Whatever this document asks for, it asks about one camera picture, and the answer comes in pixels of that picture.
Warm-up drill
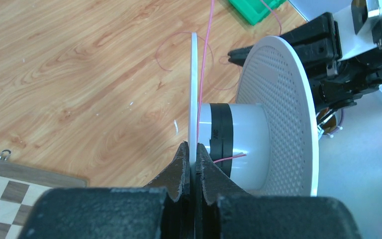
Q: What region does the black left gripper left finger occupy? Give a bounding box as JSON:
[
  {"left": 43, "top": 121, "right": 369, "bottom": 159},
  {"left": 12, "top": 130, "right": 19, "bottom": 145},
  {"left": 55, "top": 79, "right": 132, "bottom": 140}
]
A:
[{"left": 145, "top": 142, "right": 191, "bottom": 239}]

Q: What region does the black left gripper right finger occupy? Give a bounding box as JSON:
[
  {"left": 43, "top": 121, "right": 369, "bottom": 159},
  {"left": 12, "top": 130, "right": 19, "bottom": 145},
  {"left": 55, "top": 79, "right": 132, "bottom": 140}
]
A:
[{"left": 194, "top": 143, "right": 245, "bottom": 239}]

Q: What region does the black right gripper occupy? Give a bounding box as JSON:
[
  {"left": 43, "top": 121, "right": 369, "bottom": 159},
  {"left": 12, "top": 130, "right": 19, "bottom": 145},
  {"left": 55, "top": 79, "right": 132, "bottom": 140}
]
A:
[{"left": 227, "top": 12, "right": 356, "bottom": 109}]

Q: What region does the thin pink cable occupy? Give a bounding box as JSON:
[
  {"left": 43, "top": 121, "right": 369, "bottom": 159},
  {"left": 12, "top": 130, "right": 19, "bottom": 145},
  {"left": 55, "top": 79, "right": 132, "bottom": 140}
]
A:
[{"left": 155, "top": 0, "right": 283, "bottom": 165}]

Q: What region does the white plastic cable spool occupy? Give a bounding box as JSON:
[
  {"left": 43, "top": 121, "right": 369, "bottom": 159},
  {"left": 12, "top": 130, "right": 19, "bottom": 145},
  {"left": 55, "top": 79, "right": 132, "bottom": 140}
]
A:
[{"left": 188, "top": 33, "right": 319, "bottom": 196}]

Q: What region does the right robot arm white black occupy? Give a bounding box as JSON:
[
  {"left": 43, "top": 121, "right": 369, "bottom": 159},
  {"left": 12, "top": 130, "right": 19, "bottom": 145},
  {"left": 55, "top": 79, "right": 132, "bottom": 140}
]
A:
[{"left": 280, "top": 12, "right": 382, "bottom": 112}]

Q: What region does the green plastic bin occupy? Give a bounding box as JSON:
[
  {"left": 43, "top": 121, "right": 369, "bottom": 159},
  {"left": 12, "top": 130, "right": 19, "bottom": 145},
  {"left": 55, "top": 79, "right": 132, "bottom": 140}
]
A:
[{"left": 228, "top": 0, "right": 285, "bottom": 25}]

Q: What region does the wooden chessboard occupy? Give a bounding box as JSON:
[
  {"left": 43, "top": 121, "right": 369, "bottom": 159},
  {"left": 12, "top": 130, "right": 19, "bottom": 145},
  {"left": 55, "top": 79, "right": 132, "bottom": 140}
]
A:
[{"left": 0, "top": 160, "right": 88, "bottom": 239}]

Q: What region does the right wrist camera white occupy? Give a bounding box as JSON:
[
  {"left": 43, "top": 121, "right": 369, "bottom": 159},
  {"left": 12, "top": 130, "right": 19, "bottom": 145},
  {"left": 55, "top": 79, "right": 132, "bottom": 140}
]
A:
[{"left": 332, "top": 0, "right": 382, "bottom": 61}]

